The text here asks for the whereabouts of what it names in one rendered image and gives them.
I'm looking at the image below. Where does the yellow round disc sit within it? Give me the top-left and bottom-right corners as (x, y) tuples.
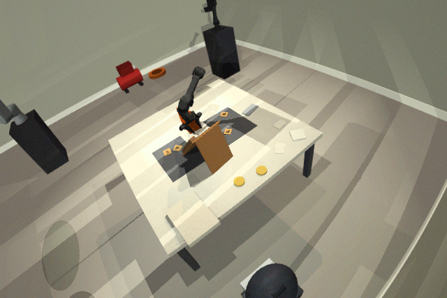
(234, 176), (245, 187)
(256, 165), (267, 175)

